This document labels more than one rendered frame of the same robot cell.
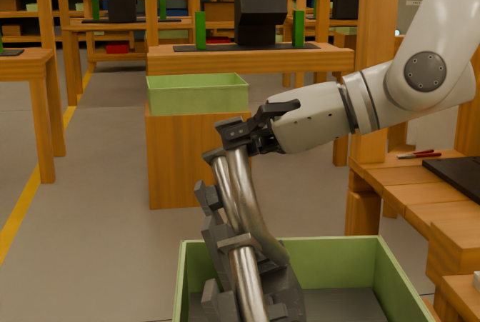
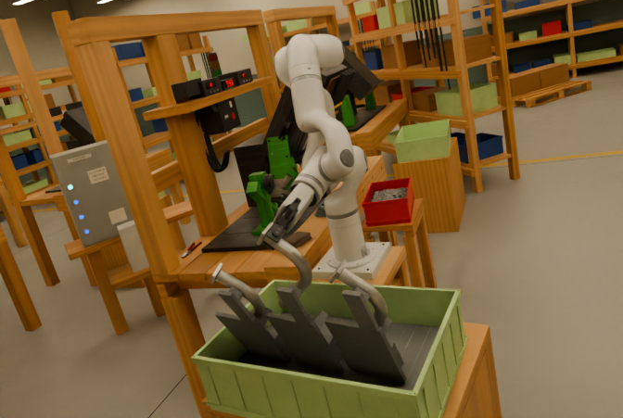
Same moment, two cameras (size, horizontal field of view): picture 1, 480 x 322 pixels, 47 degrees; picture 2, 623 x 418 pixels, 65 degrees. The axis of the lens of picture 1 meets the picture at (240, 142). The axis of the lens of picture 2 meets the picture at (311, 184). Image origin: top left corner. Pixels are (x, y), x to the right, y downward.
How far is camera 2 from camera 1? 85 cm
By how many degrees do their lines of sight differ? 53
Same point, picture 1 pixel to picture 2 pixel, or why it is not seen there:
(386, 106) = (325, 183)
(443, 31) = (344, 139)
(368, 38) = (139, 184)
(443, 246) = (280, 274)
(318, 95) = (303, 191)
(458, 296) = not seen: hidden behind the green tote
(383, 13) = (140, 164)
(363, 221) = (186, 312)
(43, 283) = not seen: outside the picture
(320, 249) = not seen: hidden behind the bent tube
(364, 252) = (273, 293)
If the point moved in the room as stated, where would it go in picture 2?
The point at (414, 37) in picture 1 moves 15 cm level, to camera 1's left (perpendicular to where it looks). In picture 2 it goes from (336, 145) to (304, 165)
